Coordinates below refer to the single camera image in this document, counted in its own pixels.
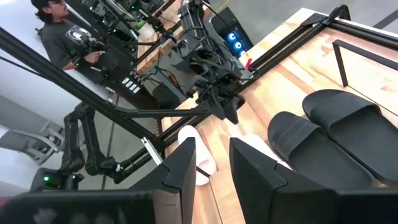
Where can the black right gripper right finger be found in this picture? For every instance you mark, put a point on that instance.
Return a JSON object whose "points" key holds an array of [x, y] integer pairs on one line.
{"points": [[280, 202]]}

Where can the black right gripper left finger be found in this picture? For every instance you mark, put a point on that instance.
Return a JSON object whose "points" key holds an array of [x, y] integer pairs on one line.
{"points": [[174, 186]]}

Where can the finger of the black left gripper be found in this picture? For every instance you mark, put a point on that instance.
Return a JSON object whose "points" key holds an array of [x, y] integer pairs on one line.
{"points": [[235, 107], [216, 105]]}

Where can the pink slide sandal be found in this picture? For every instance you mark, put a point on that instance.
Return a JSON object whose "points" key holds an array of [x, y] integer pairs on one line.
{"points": [[202, 155]]}

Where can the white slide sandal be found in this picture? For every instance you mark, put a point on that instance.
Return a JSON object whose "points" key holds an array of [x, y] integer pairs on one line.
{"points": [[258, 144]]}

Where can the black foam pad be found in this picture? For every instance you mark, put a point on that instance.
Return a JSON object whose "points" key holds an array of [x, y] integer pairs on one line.
{"points": [[311, 155]]}

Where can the black slide sandal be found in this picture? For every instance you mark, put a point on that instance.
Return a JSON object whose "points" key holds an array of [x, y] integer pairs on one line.
{"points": [[357, 124]]}

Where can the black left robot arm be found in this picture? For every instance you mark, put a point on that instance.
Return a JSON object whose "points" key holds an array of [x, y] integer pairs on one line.
{"points": [[192, 37]]}

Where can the red tag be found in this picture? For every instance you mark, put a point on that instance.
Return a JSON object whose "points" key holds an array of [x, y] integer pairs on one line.
{"points": [[248, 63]]}

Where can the black computer with blue lights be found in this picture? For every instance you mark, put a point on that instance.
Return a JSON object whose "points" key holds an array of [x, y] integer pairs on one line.
{"points": [[233, 34]]}

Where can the wooden background table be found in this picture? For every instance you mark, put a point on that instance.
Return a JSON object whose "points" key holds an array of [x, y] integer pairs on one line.
{"points": [[149, 46]]}

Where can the black strip with white buttons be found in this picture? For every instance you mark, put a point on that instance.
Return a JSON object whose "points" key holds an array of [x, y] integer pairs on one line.
{"points": [[130, 85]]}

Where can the white cup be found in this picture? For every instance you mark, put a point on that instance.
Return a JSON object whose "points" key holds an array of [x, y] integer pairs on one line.
{"points": [[146, 31]]}

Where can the black device with green light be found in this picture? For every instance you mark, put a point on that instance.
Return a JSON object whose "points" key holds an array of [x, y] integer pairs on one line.
{"points": [[59, 182]]}

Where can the grey metal stand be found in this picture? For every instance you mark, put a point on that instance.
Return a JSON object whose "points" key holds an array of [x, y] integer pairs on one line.
{"points": [[34, 146]]}

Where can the person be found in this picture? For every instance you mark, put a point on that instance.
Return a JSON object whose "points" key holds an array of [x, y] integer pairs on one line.
{"points": [[59, 40]]}

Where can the silver aluminium bracket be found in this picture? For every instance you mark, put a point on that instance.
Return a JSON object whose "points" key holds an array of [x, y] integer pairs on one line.
{"points": [[151, 151]]}

